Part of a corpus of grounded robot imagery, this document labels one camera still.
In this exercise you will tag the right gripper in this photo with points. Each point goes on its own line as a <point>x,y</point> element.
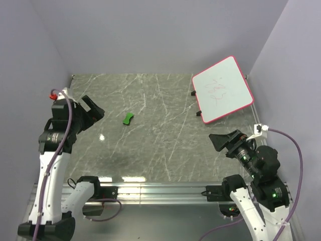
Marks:
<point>219,141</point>

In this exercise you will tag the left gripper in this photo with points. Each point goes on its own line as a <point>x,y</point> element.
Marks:
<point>93,115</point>

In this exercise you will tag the green whiteboard eraser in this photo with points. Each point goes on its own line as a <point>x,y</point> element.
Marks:
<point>127,120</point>

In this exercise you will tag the pink framed whiteboard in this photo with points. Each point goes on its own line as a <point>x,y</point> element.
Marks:
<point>221,90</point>

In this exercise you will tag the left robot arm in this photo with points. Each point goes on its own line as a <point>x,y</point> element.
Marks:
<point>51,218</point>

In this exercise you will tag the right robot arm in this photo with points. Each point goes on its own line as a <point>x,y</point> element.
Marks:
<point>264,204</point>

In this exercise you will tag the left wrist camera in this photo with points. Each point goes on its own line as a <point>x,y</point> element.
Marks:
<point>59,95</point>

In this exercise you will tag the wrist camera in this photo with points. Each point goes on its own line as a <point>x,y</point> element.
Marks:
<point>260,132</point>
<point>59,95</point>

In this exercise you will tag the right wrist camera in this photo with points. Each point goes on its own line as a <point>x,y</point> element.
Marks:
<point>260,132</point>

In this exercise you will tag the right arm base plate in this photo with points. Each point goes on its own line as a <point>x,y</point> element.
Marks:
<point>214,193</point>

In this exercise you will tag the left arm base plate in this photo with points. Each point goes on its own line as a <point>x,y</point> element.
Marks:
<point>108,192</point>

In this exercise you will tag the aluminium mounting rail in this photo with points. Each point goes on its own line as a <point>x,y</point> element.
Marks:
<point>128,193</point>

